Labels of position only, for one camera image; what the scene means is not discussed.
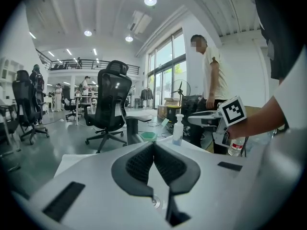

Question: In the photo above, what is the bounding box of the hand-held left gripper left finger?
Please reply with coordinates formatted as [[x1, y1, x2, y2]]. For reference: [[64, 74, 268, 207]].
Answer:
[[28, 141, 155, 230]]

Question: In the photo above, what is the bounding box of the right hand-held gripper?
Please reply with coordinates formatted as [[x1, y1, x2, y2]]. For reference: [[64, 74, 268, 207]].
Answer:
[[187, 94, 248, 149]]

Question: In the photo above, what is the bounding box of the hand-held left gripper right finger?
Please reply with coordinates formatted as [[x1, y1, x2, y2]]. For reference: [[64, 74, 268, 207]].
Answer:
[[153, 141, 262, 228]]

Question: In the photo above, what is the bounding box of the small clear object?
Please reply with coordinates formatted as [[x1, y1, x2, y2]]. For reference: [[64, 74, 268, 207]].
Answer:
[[172, 113, 185, 147]]

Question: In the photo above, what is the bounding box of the person's right forearm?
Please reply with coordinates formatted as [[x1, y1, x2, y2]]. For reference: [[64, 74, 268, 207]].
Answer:
[[226, 94, 289, 140]]

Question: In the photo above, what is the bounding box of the black bin with yellow lid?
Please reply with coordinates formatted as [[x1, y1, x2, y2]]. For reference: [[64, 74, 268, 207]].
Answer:
[[165, 104, 183, 124]]

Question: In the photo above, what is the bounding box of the black standing fan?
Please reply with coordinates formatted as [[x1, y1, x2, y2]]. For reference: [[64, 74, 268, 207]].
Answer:
[[170, 79, 192, 105]]

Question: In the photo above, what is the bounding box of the cardboard box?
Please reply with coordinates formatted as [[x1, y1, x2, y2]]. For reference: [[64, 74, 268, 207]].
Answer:
[[157, 104, 168, 120], [164, 97, 182, 106]]

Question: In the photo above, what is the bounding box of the large clear water jug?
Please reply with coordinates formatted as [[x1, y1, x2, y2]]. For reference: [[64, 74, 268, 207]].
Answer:
[[227, 137, 247, 157]]

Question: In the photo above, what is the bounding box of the brown cardboard sheet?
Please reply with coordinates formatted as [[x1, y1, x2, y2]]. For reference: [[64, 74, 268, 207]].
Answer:
[[243, 105, 263, 116]]

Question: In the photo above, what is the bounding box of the green cup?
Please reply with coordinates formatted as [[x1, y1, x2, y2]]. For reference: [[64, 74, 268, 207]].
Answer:
[[140, 131, 158, 143]]

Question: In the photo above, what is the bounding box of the clothes rack with dark clothes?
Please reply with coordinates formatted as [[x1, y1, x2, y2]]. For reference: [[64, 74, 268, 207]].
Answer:
[[140, 87, 154, 109]]

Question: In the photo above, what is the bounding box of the black mesh office chair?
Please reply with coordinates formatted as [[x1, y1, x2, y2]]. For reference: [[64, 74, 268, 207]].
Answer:
[[83, 60, 133, 154]]

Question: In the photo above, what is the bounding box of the white desk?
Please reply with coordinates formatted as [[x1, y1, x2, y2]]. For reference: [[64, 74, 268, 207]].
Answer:
[[72, 95, 94, 126]]

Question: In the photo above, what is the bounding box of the ceiling air conditioner unit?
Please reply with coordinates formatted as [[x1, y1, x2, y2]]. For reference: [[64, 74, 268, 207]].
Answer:
[[128, 10, 153, 35]]

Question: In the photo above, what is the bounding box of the person's black clothing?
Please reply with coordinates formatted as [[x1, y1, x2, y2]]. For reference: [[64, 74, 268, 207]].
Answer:
[[248, 0, 307, 81]]

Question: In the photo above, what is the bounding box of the black mezzanine railing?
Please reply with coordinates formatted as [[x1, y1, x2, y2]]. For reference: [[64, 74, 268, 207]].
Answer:
[[35, 48, 141, 77]]

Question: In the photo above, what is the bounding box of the white wall shelf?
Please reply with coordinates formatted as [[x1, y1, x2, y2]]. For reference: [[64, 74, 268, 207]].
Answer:
[[0, 56, 25, 101]]

